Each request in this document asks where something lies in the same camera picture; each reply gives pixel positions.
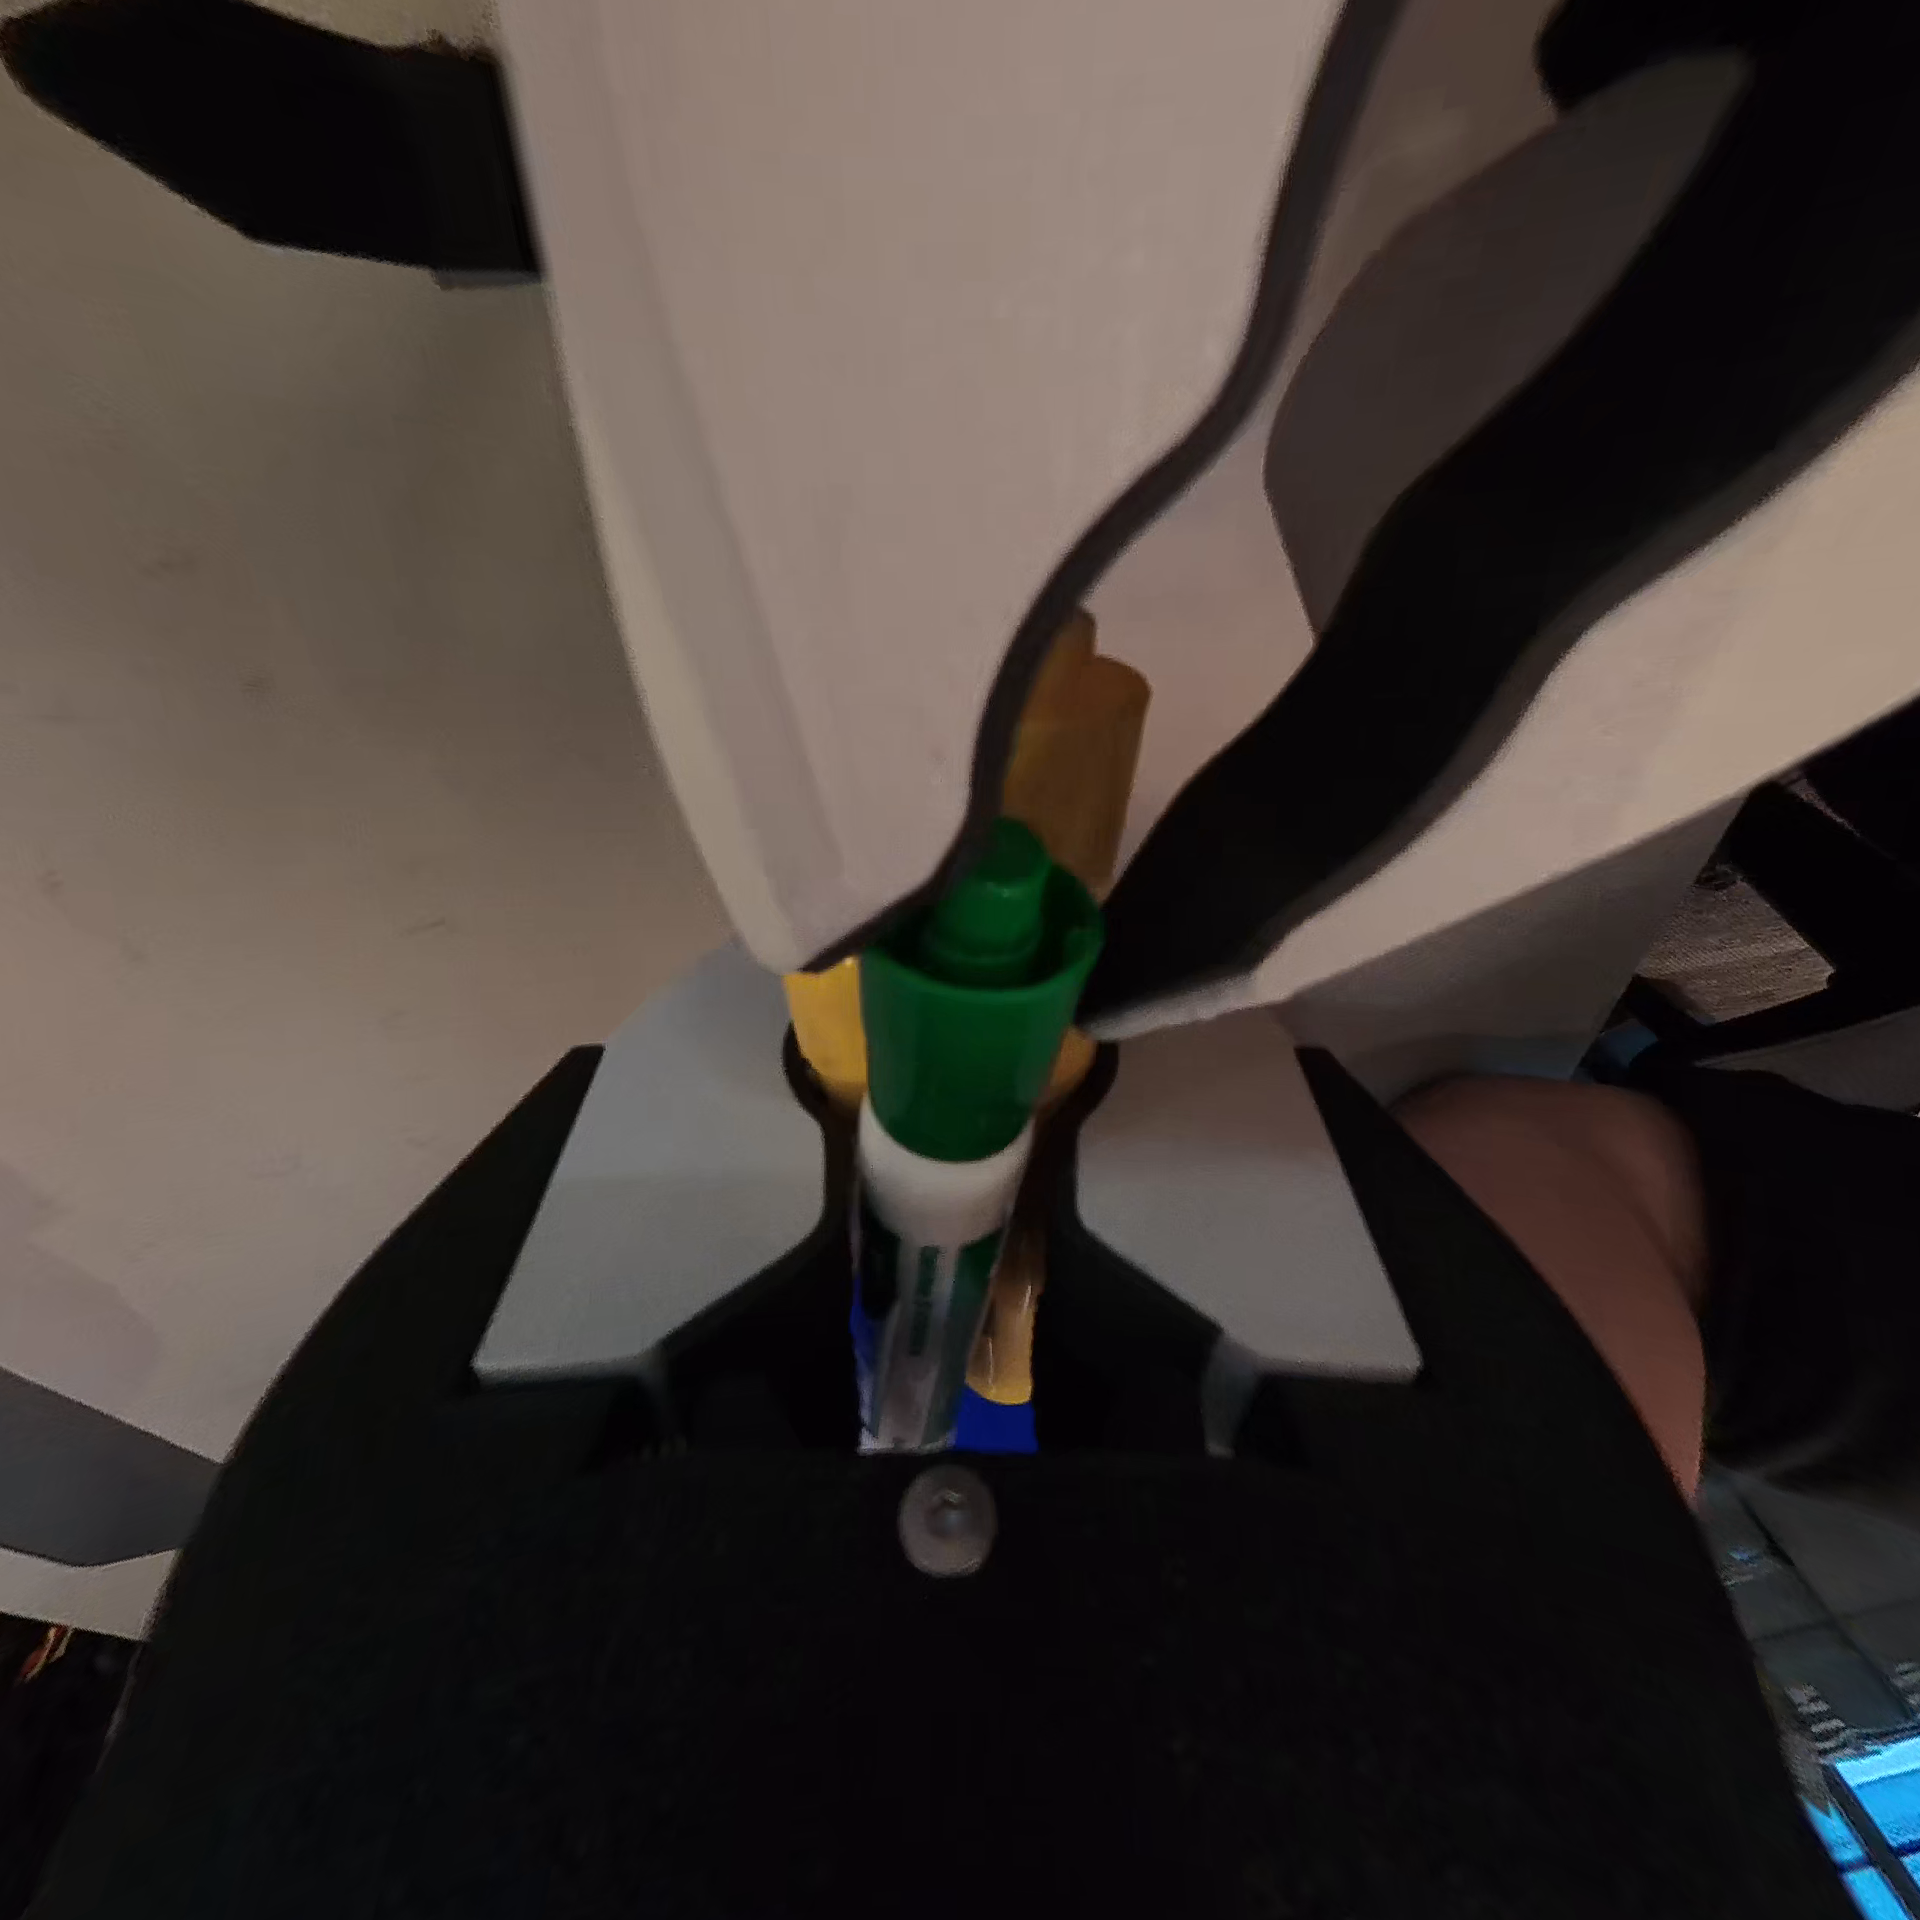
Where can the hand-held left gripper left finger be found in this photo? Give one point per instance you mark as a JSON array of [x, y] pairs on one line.
[[675, 1201]]

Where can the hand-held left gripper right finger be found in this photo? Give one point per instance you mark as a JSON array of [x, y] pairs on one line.
[[1245, 1216]]

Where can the blue plastic bin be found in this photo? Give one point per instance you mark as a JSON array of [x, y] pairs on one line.
[[999, 1418]]

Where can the person's black shirt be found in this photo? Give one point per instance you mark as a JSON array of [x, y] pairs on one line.
[[1816, 1275]]

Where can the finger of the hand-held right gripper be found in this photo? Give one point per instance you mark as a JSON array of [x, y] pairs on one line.
[[1576, 675], [900, 376]]

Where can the person's right forearm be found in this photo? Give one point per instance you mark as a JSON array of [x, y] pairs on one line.
[[1591, 1244]]

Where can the yellow highlighter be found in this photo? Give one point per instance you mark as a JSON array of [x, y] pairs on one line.
[[1088, 751], [826, 1020]]

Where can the green white dry-erase marker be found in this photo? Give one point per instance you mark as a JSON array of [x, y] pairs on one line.
[[976, 1020]]

